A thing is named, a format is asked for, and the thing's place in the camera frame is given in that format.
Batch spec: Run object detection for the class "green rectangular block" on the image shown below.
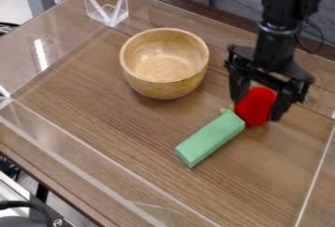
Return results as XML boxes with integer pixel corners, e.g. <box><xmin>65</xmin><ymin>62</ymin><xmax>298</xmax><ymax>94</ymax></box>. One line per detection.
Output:
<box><xmin>175</xmin><ymin>110</ymin><xmax>245</xmax><ymax>168</ymax></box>

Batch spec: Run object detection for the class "clear acrylic corner bracket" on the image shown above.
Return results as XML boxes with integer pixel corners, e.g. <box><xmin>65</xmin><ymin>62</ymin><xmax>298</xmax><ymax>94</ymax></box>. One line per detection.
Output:
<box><xmin>83</xmin><ymin>0</ymin><xmax>130</xmax><ymax>27</ymax></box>

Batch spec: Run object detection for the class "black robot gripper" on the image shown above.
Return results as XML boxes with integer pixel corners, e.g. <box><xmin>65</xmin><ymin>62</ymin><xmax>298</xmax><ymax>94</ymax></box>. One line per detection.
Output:
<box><xmin>225</xmin><ymin>45</ymin><xmax>314</xmax><ymax>121</ymax></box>

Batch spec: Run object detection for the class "light wooden bowl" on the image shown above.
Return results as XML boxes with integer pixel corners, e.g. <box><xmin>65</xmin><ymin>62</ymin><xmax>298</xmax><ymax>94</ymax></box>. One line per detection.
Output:
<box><xmin>119</xmin><ymin>27</ymin><xmax>209</xmax><ymax>100</ymax></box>

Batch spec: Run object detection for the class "red fuzzy ball fruit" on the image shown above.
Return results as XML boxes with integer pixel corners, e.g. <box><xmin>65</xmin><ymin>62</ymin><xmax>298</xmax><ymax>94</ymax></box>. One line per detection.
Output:
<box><xmin>234</xmin><ymin>87</ymin><xmax>276</xmax><ymax>126</ymax></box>

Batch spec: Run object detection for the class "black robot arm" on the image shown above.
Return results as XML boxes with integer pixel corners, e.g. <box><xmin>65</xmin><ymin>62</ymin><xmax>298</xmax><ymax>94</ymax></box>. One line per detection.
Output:
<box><xmin>225</xmin><ymin>0</ymin><xmax>320</xmax><ymax>121</ymax></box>

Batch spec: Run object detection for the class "black cable bottom left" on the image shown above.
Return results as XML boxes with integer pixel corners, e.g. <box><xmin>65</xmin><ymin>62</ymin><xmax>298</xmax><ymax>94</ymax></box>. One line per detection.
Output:
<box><xmin>0</xmin><ymin>200</ymin><xmax>53</xmax><ymax>227</ymax></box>

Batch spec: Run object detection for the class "clear acrylic tray enclosure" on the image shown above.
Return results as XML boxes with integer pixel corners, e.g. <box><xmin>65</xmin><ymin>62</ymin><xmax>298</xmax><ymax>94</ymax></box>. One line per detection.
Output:
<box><xmin>0</xmin><ymin>0</ymin><xmax>335</xmax><ymax>227</ymax></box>

